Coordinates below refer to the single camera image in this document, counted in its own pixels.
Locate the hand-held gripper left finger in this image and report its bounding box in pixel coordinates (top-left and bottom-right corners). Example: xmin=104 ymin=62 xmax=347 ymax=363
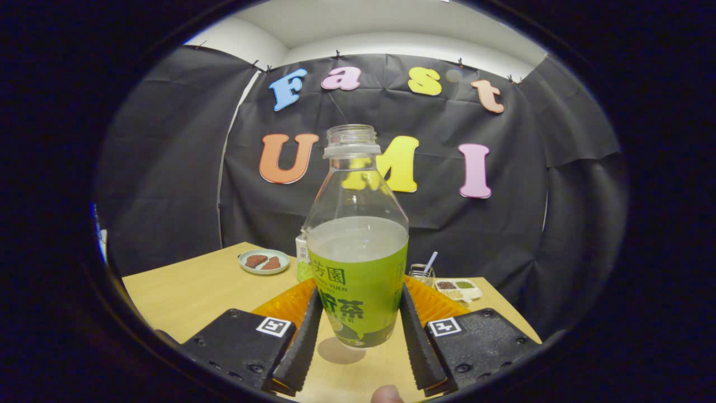
xmin=182 ymin=277 xmax=324 ymax=395

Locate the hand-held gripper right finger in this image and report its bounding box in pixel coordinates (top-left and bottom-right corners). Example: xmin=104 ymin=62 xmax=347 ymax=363
xmin=399 ymin=275 xmax=540 ymax=396

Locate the pale green round plate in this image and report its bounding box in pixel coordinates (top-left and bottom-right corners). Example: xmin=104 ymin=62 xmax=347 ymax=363
xmin=239 ymin=249 xmax=290 ymax=275

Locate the white divided tray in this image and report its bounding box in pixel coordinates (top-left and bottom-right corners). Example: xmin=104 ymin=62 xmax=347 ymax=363
xmin=434 ymin=278 xmax=483 ymax=303

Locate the slim white green bottle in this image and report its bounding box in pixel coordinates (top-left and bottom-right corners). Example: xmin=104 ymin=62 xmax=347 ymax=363
xmin=295 ymin=227 xmax=315 ymax=282

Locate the wooden table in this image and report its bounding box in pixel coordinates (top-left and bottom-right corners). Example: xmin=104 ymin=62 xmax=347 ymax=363
xmin=122 ymin=242 xmax=542 ymax=403

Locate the metal mesh holder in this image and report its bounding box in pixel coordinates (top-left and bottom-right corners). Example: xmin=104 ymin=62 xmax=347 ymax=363
xmin=409 ymin=263 xmax=436 ymax=286

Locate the green label juice bottle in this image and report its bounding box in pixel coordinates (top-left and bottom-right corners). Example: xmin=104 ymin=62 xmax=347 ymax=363
xmin=306 ymin=124 xmax=409 ymax=350

